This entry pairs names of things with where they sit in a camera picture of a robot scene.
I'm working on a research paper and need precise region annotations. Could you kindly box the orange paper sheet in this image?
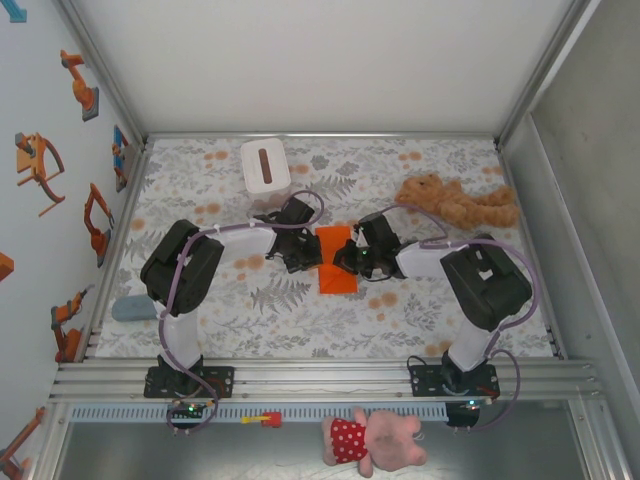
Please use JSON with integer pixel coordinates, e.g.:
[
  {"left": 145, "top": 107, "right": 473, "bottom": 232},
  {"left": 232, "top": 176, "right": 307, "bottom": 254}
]
[{"left": 315, "top": 225, "right": 359, "bottom": 294}]

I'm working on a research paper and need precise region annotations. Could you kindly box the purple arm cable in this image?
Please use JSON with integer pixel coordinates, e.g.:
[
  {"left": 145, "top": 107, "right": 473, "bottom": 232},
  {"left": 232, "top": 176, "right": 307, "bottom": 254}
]
[
  {"left": 158, "top": 189, "right": 325, "bottom": 436},
  {"left": 382, "top": 203, "right": 541, "bottom": 435}
]

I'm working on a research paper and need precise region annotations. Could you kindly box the aluminium frame leg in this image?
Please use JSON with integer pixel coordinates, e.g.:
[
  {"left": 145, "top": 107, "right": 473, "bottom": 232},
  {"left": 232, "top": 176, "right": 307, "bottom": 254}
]
[
  {"left": 34, "top": 402, "right": 71, "bottom": 480},
  {"left": 567, "top": 399, "right": 634, "bottom": 480}
]

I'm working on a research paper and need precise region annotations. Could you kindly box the orange gripper wall sticker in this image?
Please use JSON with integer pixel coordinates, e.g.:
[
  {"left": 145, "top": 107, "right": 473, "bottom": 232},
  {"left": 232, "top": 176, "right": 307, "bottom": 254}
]
[{"left": 13, "top": 132, "right": 67, "bottom": 217}]

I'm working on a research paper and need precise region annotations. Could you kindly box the slim aluminium frame rail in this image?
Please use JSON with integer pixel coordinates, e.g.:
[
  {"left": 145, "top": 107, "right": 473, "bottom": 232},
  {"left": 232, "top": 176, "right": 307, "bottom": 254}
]
[{"left": 144, "top": 131, "right": 501, "bottom": 142}]

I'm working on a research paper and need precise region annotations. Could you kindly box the white perforated cable duct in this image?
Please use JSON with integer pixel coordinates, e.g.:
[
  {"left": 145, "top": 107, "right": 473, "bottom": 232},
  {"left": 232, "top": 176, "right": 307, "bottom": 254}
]
[{"left": 69, "top": 403, "right": 449, "bottom": 422}]

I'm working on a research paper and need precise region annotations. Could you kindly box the white tissue box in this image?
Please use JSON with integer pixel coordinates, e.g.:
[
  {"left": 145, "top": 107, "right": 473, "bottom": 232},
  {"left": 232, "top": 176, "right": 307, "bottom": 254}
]
[{"left": 239, "top": 138, "right": 292, "bottom": 209}]

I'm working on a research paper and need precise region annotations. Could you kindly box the wide aluminium frame rail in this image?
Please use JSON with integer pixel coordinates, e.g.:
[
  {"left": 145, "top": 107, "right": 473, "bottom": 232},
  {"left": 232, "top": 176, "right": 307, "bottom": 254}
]
[{"left": 48, "top": 357, "right": 604, "bottom": 404}]

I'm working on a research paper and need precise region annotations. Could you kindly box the aluminium frame post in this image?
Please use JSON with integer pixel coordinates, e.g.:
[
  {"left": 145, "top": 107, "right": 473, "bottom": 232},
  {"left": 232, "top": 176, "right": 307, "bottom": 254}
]
[
  {"left": 54, "top": 0, "right": 150, "bottom": 151},
  {"left": 492, "top": 0, "right": 601, "bottom": 146}
]

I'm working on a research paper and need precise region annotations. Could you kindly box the blue orange wall sticker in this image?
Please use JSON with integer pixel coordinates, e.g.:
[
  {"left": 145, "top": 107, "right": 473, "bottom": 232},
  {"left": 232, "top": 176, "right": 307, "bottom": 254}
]
[{"left": 112, "top": 124, "right": 132, "bottom": 194}]

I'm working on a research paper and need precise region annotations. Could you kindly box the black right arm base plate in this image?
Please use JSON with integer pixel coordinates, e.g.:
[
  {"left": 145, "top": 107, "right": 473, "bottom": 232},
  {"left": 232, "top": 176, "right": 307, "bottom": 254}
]
[{"left": 409, "top": 364, "right": 500, "bottom": 401}]

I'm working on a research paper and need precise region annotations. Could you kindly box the pink pig plush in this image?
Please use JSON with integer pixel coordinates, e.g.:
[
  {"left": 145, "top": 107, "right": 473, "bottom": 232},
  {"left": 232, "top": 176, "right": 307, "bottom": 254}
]
[{"left": 320, "top": 405, "right": 429, "bottom": 477}]

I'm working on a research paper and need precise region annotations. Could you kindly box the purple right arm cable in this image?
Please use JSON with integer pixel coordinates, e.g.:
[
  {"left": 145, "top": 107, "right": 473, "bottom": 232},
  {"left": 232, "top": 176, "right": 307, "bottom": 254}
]
[{"left": 382, "top": 203, "right": 541, "bottom": 435}]

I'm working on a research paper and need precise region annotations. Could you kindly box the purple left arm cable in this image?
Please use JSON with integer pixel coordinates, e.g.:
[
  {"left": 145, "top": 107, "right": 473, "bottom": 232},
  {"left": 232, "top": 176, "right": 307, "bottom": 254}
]
[{"left": 158, "top": 189, "right": 325, "bottom": 436}]

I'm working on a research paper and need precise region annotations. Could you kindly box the red yellow connector plug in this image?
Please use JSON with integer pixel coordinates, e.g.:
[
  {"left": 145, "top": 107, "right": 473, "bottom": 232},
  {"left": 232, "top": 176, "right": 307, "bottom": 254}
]
[{"left": 242, "top": 411, "right": 282, "bottom": 429}]

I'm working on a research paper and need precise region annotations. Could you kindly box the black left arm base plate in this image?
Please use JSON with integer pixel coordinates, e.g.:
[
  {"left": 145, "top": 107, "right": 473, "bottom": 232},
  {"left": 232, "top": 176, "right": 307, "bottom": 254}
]
[{"left": 143, "top": 365, "right": 236, "bottom": 400}]

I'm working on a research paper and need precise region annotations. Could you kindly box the grey-blue sponge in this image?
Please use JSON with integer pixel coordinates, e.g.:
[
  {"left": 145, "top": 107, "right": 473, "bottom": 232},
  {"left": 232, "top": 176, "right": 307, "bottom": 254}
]
[{"left": 111, "top": 294, "right": 157, "bottom": 323}]

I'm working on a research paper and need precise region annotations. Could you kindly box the brown teddy bear plush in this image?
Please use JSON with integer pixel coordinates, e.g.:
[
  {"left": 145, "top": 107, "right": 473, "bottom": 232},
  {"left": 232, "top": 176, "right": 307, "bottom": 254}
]
[{"left": 394, "top": 173, "right": 521, "bottom": 231}]

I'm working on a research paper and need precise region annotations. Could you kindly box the black controller board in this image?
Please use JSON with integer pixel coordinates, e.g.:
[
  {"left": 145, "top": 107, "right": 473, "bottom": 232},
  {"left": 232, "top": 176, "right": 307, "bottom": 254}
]
[
  {"left": 171, "top": 399, "right": 212, "bottom": 419},
  {"left": 446, "top": 399, "right": 490, "bottom": 429}
]

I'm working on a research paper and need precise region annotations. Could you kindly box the aluminium side rail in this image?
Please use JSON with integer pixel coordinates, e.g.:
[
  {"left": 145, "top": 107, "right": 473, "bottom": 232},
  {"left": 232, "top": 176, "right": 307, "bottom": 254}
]
[
  {"left": 74, "top": 142, "right": 154, "bottom": 362},
  {"left": 494, "top": 139, "right": 566, "bottom": 361}
]

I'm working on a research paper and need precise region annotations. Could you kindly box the thin black cable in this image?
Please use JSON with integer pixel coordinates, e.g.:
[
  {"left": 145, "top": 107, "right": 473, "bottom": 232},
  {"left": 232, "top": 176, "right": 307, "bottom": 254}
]
[{"left": 405, "top": 353, "right": 447, "bottom": 374}]

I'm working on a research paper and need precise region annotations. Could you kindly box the floral printed tablecloth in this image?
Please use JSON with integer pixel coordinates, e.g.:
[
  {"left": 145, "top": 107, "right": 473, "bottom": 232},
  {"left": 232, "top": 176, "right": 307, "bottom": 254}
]
[{"left": 94, "top": 137, "right": 559, "bottom": 360}]

